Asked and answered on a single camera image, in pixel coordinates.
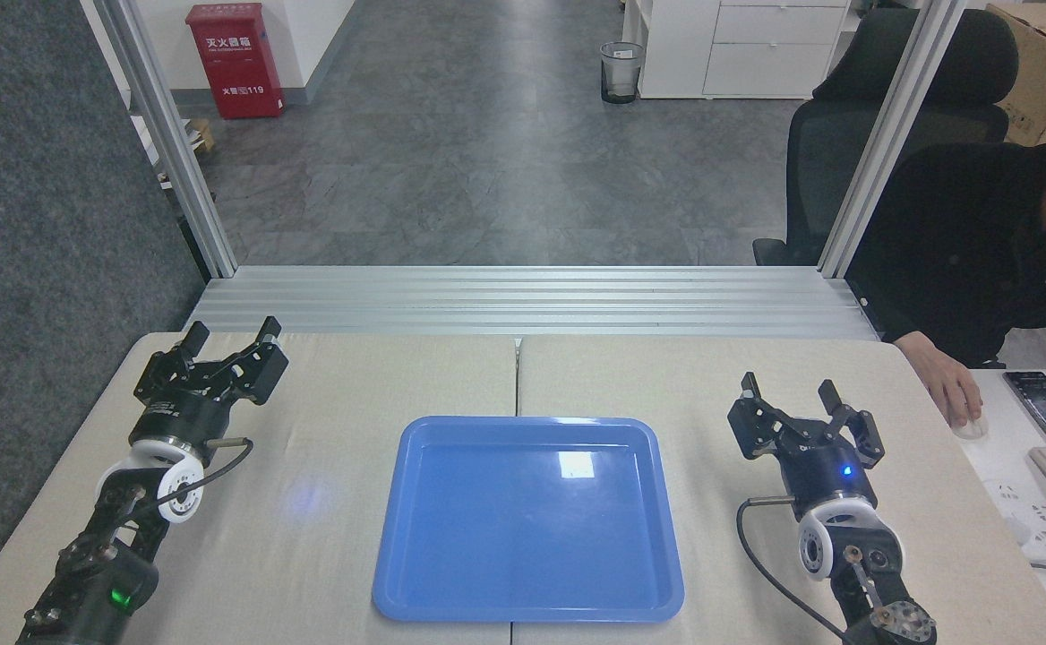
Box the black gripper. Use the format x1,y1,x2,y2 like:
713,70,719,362
726,373,886,521
132,315,290,451

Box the blue plastic tray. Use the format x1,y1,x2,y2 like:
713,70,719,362
372,416,686,624

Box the person's hand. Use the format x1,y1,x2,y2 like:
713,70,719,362
894,331,986,429

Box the grey felt partition panel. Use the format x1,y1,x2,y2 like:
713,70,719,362
0,0,210,621

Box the white power strip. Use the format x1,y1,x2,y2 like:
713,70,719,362
984,479,1046,564

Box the person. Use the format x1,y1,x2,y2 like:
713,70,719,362
848,76,1046,368

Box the black office chair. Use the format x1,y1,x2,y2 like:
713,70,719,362
753,9,1020,267

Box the red fire extinguisher box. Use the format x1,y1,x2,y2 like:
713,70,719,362
185,3,285,120

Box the white drawer cabinet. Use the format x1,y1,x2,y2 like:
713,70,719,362
622,0,855,99

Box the black mesh trash bin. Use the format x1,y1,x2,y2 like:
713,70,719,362
600,41,646,105

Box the brown cardboard box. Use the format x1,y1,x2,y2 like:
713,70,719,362
986,3,1046,147

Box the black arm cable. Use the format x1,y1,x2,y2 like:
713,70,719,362
736,494,849,642
142,436,255,520

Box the silver aluminium post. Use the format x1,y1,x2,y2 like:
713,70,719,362
817,0,969,279
93,0,239,279

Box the silver aluminium frame rails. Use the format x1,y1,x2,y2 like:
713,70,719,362
184,265,882,342

